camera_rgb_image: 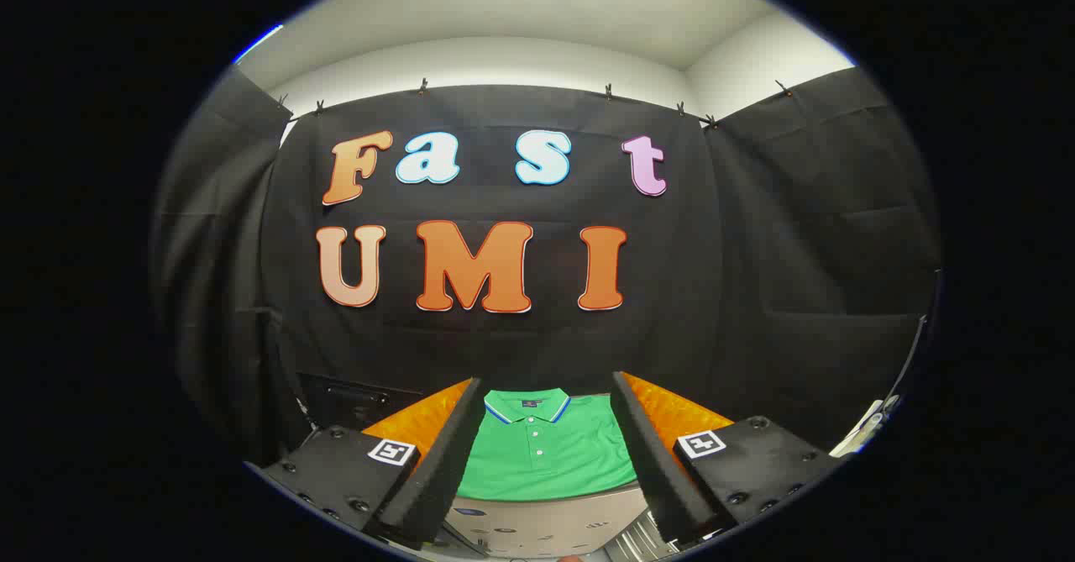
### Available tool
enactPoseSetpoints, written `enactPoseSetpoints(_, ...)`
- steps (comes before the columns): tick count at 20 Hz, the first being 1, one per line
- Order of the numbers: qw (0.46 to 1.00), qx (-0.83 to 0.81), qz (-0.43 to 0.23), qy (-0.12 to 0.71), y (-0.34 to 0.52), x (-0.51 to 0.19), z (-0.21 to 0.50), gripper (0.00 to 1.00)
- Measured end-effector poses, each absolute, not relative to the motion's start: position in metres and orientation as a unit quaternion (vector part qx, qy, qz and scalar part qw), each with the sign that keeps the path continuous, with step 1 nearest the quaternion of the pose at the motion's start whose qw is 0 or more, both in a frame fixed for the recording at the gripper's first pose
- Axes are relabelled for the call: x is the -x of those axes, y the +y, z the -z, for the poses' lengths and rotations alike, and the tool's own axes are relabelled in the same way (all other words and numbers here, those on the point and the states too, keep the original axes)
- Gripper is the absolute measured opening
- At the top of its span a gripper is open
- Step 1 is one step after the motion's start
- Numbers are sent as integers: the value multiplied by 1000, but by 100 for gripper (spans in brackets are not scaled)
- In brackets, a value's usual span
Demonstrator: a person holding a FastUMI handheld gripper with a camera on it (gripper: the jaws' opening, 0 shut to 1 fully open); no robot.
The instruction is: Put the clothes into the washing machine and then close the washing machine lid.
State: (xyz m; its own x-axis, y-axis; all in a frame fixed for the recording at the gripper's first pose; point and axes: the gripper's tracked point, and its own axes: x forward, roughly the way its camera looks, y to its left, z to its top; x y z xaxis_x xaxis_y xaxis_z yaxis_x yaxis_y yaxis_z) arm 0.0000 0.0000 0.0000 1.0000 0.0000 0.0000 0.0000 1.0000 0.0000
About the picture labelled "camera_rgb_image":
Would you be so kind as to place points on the dark translucent washing machine lid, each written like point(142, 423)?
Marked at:
point(361, 402)

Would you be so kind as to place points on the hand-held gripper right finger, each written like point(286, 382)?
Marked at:
point(659, 470)

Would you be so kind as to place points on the green polo shirt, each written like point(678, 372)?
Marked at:
point(546, 461)

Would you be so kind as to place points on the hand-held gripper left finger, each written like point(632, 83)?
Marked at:
point(437, 470)

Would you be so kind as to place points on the white board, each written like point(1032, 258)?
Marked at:
point(865, 429)

